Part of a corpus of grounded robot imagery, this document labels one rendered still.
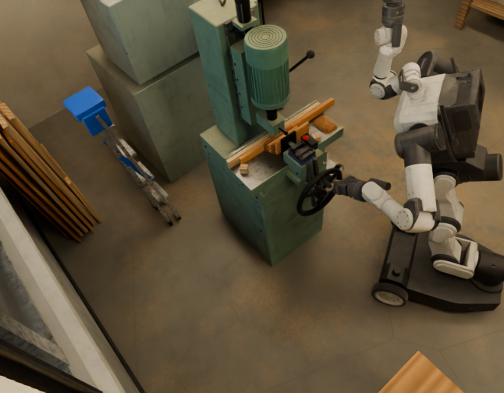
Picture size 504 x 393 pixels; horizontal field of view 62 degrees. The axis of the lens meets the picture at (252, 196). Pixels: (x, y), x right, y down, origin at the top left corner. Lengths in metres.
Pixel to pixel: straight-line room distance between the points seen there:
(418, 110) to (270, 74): 0.59
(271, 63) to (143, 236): 1.76
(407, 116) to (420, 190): 0.31
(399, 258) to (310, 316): 0.63
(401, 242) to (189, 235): 1.40
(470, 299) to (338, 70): 2.29
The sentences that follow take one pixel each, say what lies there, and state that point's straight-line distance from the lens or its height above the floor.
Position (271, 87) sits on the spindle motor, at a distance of 1.80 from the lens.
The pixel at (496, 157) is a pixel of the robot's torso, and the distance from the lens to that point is 1.97.
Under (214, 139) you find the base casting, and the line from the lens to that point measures 2.35.
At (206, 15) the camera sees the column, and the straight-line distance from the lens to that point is 1.91.
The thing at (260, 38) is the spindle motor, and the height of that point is 1.50.
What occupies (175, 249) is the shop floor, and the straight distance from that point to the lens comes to 2.94.
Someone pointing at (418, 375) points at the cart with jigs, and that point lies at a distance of 2.06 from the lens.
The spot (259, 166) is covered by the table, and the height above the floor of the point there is 0.90.
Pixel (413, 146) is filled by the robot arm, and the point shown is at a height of 1.33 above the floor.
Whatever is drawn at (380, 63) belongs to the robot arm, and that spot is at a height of 1.25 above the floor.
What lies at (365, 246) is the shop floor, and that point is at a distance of 2.85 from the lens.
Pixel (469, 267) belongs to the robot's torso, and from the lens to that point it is 2.54.
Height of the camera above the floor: 2.48
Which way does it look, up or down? 54 degrees down
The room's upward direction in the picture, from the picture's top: 10 degrees counter-clockwise
